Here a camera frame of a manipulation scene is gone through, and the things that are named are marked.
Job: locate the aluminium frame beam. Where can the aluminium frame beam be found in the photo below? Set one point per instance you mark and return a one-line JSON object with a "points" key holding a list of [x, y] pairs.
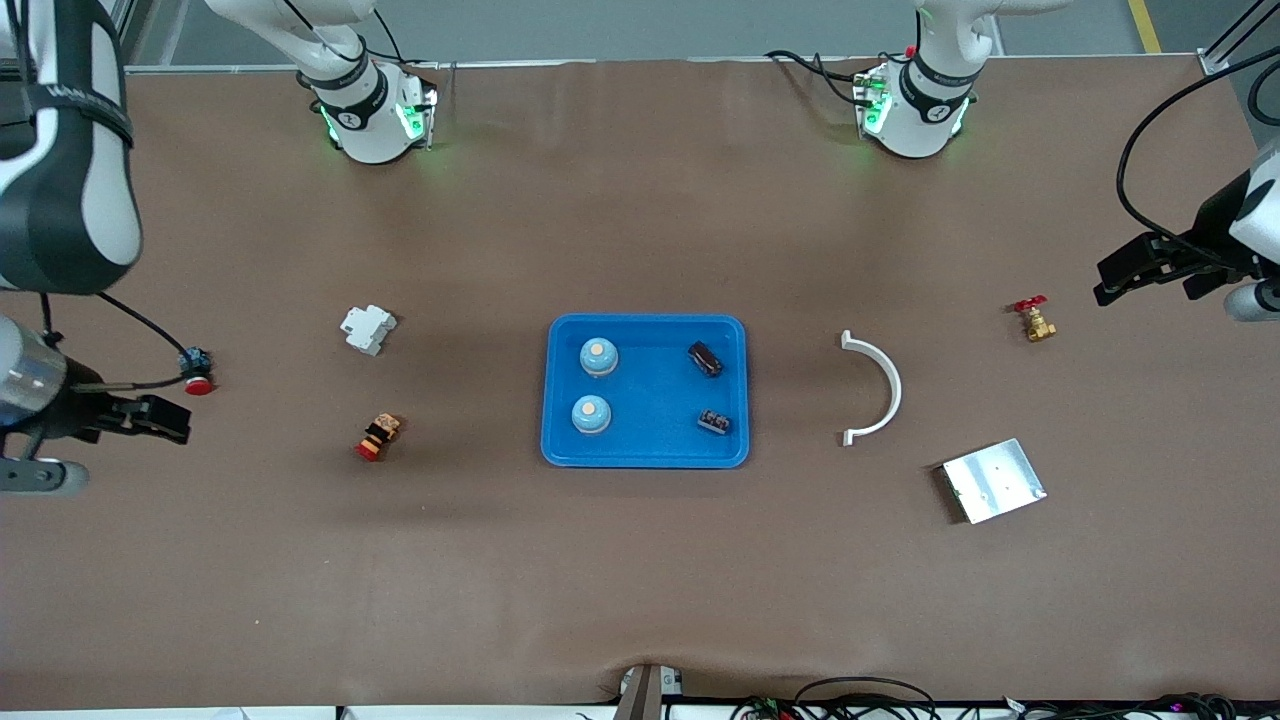
{"points": [[1217, 62]]}

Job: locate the black red emergency push button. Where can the black red emergency push button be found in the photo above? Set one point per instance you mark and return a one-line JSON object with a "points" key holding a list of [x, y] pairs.
{"points": [[197, 384]]}

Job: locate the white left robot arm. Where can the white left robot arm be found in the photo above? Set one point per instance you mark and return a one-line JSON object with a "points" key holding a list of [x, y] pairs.
{"points": [[925, 125]]}

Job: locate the white circuit breaker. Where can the white circuit breaker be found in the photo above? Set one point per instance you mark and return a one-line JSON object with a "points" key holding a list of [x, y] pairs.
{"points": [[367, 330]]}

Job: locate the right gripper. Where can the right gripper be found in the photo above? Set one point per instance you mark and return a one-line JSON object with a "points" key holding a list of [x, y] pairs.
{"points": [[72, 414]]}

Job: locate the blue bell with white top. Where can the blue bell with white top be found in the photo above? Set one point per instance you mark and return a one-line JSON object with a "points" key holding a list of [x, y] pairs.
{"points": [[598, 356], [591, 414]]}

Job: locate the white curved plastic bracket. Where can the white curved plastic bracket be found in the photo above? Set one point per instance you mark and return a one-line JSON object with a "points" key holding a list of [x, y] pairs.
{"points": [[893, 385]]}

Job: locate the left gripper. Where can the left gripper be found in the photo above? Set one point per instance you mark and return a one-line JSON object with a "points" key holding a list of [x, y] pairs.
{"points": [[1211, 229]]}

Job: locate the silver metal plate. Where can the silver metal plate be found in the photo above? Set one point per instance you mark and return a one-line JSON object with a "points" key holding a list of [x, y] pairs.
{"points": [[995, 480]]}

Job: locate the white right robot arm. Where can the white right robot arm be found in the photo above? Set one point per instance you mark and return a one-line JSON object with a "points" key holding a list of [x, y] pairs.
{"points": [[70, 200]]}

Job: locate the grey metal table clamp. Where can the grey metal table clamp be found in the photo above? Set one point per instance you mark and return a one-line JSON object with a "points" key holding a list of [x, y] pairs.
{"points": [[645, 695]]}

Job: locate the orange red push button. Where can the orange red push button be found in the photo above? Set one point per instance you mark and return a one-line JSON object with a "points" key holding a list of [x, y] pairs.
{"points": [[380, 435]]}

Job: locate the blue plastic tray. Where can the blue plastic tray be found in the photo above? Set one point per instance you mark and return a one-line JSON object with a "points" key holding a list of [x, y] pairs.
{"points": [[650, 390]]}

